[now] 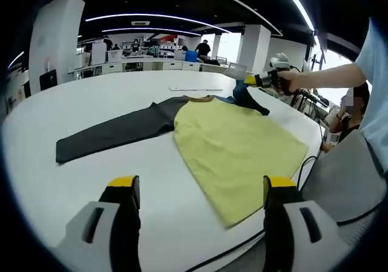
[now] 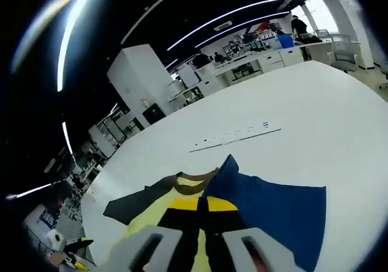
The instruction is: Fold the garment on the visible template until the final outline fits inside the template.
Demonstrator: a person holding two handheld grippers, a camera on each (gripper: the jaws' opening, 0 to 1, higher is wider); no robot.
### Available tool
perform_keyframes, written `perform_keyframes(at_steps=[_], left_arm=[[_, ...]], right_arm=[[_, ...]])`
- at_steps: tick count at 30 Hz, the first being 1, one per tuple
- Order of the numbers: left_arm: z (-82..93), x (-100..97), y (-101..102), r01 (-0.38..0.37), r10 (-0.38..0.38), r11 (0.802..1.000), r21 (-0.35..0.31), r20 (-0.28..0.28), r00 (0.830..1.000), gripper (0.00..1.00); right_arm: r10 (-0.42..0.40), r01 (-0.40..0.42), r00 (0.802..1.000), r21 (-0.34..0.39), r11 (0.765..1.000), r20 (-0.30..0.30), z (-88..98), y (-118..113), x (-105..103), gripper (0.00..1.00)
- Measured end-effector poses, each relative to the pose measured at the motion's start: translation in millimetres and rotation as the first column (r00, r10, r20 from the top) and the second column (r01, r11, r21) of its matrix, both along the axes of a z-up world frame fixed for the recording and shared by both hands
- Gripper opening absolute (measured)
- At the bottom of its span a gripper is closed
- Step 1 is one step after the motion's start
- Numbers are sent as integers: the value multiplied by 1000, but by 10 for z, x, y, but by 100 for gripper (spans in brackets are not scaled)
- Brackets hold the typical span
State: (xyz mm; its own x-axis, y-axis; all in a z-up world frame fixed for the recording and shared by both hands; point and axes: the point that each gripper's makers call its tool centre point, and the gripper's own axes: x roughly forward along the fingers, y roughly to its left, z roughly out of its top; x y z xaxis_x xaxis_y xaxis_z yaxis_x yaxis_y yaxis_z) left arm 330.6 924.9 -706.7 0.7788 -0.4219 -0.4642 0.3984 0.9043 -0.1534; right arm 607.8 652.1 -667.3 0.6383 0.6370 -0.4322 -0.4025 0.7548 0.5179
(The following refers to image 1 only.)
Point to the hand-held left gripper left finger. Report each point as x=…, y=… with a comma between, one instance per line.
x=88, y=238

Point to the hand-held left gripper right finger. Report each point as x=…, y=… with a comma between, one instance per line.
x=291, y=241

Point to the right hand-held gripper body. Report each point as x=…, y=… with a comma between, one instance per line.
x=280, y=63

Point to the white template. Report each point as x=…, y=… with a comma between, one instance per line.
x=194, y=88

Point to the yellow black blue garment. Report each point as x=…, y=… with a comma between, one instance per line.
x=236, y=144

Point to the person's right hand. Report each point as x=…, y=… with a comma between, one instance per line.
x=291, y=82

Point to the grey mesh chair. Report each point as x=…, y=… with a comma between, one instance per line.
x=237, y=70

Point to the black monitor stand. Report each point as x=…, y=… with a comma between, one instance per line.
x=316, y=58

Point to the blue storage bin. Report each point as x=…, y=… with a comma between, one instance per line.
x=191, y=56

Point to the white cabinet row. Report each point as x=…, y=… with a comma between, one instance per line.
x=157, y=66

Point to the white storage box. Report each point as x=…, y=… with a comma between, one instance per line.
x=115, y=55

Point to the white board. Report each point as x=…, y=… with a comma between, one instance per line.
x=99, y=52

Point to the black office chair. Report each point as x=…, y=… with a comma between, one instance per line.
x=48, y=80

